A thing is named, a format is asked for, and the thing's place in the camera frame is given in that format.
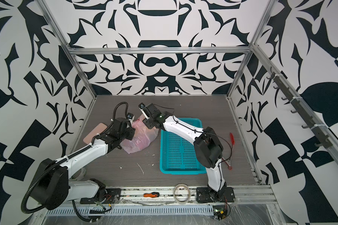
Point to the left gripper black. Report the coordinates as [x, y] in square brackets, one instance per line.
[132, 131]

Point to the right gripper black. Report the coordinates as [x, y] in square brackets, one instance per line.
[148, 123]

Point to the pink plastic bag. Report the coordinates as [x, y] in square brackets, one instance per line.
[142, 138]

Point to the teal plastic basket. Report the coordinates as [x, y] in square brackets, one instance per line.
[177, 156]

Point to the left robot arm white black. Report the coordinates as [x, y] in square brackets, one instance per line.
[51, 185]

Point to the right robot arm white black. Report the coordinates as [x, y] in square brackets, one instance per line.
[207, 145]

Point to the pink case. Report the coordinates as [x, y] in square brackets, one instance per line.
[96, 131]

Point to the red kitchen tongs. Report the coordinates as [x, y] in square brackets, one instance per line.
[228, 160]

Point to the clear tape roll front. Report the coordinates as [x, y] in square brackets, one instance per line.
[181, 194]

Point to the green circuit board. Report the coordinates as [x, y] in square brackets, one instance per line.
[221, 212]

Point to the black hook rack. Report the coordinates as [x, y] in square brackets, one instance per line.
[302, 109]

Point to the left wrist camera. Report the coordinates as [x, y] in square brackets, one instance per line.
[130, 116]

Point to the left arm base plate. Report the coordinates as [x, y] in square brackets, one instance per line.
[104, 196]

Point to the orange handled screwdriver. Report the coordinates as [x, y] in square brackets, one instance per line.
[152, 195]

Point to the white cable duct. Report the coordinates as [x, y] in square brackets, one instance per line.
[140, 210]

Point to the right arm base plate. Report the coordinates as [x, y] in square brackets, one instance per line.
[207, 195]

